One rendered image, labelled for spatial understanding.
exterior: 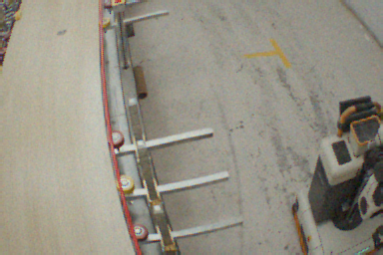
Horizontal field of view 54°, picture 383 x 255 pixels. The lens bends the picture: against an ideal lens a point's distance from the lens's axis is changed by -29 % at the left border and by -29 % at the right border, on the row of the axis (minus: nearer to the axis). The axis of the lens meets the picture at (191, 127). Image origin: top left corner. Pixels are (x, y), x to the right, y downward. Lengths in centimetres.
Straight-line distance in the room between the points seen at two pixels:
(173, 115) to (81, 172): 150
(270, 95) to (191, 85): 58
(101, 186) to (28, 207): 44
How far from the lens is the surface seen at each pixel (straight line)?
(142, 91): 350
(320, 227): 255
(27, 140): 229
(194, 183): 203
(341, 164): 215
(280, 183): 304
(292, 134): 330
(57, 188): 203
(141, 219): 219
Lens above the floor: 247
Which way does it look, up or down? 48 degrees down
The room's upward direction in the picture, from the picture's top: 5 degrees counter-clockwise
